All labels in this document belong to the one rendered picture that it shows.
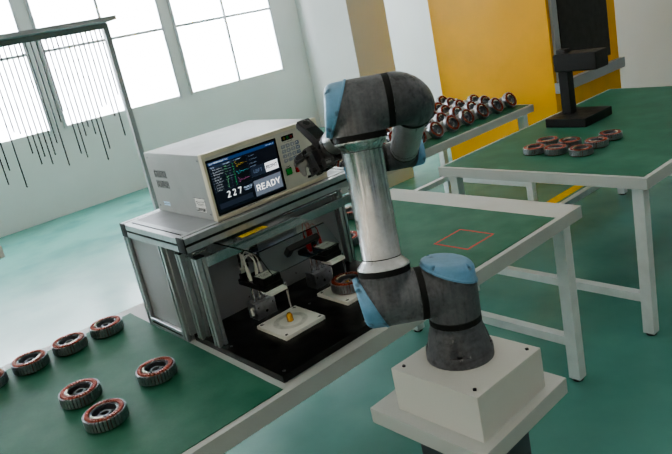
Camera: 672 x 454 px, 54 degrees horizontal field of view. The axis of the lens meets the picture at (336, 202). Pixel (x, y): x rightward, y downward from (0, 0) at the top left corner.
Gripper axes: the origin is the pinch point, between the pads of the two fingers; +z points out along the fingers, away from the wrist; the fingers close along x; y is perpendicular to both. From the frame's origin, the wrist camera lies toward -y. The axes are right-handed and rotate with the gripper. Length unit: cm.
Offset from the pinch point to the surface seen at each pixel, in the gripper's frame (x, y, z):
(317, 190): 7.4, 9.5, 7.3
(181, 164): -28.4, -14.8, 14.2
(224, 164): -21.8, -7.7, 2.4
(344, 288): -0.6, 41.4, 7.2
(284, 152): 0.0, -5.2, 3.6
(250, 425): -55, 58, -10
